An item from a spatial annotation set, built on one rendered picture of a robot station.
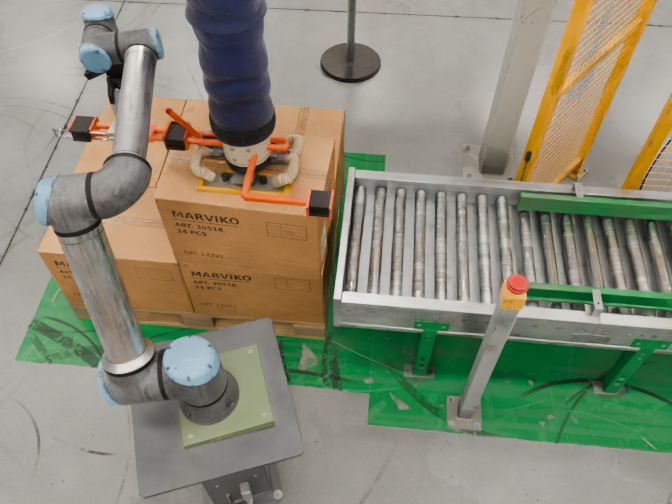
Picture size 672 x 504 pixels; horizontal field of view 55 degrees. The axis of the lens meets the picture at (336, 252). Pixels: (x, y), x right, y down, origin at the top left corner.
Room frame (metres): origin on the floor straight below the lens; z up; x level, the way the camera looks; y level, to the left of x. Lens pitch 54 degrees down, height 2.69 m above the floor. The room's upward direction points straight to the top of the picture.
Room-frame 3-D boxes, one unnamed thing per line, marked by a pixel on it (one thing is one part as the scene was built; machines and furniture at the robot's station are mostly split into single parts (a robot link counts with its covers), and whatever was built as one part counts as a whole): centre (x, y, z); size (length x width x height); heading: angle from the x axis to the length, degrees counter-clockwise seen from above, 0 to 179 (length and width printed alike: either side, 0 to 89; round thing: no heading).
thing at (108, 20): (1.70, 0.71, 1.52); 0.10 x 0.09 x 0.12; 6
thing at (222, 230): (1.67, 0.33, 0.74); 0.60 x 0.40 x 0.40; 81
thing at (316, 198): (1.38, 0.05, 1.07); 0.09 x 0.08 x 0.05; 173
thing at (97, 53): (1.59, 0.69, 1.52); 0.12 x 0.12 x 0.09; 6
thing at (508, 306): (1.09, -0.56, 0.50); 0.07 x 0.07 x 1.00; 84
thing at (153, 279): (2.01, 0.60, 0.34); 1.20 x 1.00 x 0.40; 84
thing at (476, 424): (1.09, -0.56, 0.01); 0.15 x 0.15 x 0.03; 84
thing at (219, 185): (1.58, 0.33, 0.97); 0.34 x 0.10 x 0.05; 83
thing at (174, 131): (1.70, 0.57, 1.07); 0.10 x 0.08 x 0.06; 173
